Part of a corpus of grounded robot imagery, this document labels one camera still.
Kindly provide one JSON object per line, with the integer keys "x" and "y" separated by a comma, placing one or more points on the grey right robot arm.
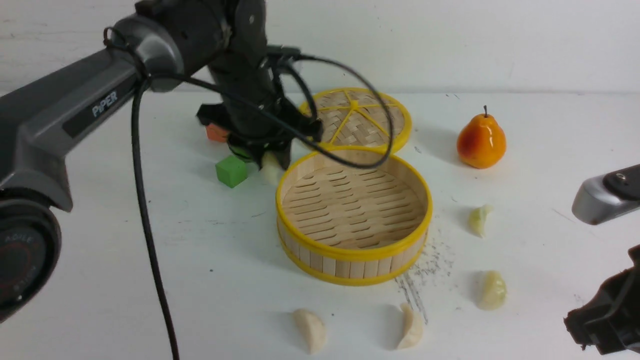
{"x": 608, "y": 196}

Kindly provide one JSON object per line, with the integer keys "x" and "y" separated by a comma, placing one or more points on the pale green dumpling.
{"x": 493, "y": 291}

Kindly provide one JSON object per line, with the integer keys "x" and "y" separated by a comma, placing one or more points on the yellow bamboo steamer tray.
{"x": 353, "y": 227}

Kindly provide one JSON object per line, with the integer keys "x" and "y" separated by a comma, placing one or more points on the green toy watermelon ball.
{"x": 241, "y": 153}

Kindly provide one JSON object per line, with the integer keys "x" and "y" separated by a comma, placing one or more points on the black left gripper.
{"x": 254, "y": 107}

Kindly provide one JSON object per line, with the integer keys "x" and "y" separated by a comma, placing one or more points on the orange cube block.
{"x": 215, "y": 133}

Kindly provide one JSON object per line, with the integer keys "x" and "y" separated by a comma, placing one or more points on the orange toy pear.
{"x": 481, "y": 144}

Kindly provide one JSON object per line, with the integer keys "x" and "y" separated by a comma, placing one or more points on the pale green-tinted dumpling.
{"x": 270, "y": 169}

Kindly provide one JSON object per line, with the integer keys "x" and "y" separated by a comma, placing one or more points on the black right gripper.
{"x": 610, "y": 321}

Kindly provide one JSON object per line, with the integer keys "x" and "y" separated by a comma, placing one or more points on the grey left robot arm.
{"x": 43, "y": 121}

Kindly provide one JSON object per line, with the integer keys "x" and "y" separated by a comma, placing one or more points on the white dumpling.
{"x": 311, "y": 328}
{"x": 413, "y": 331}

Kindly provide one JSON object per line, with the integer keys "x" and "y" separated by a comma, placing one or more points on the yellowish dumpling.
{"x": 477, "y": 219}

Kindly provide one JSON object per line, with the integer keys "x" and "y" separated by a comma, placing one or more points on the yellow bamboo steamer lid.
{"x": 353, "y": 117}

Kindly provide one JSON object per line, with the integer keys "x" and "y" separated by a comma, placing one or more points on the green cube block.
{"x": 231, "y": 171}

